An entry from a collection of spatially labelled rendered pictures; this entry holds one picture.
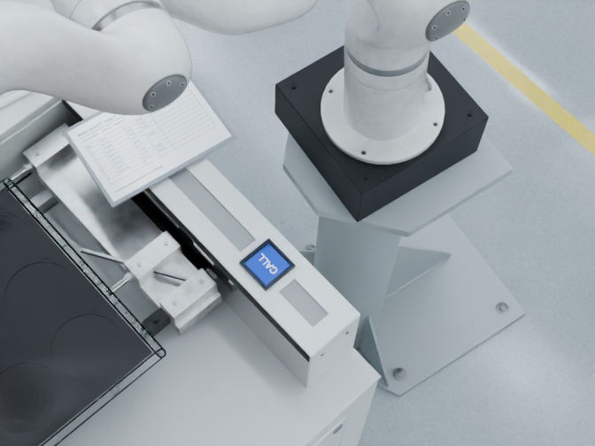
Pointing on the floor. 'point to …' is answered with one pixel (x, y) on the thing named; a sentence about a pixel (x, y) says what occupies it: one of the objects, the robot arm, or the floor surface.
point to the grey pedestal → (409, 268)
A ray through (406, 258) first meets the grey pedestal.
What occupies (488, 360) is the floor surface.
